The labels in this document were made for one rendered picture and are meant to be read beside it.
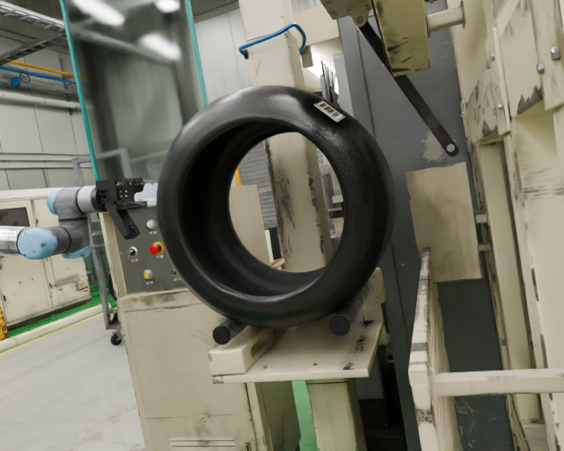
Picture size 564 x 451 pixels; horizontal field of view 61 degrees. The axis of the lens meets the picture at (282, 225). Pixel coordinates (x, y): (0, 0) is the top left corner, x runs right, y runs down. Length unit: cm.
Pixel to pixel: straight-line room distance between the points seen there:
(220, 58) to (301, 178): 1034
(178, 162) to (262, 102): 24
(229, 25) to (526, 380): 1138
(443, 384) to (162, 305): 155
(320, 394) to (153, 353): 80
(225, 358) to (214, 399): 85
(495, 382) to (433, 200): 79
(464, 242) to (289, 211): 49
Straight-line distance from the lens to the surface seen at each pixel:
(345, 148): 99
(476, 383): 53
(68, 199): 140
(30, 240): 129
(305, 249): 140
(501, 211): 130
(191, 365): 198
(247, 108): 105
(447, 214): 127
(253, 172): 1101
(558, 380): 54
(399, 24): 111
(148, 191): 127
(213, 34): 1187
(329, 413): 155
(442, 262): 129
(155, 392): 211
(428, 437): 54
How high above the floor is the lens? 119
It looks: 3 degrees down
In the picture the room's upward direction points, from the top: 10 degrees counter-clockwise
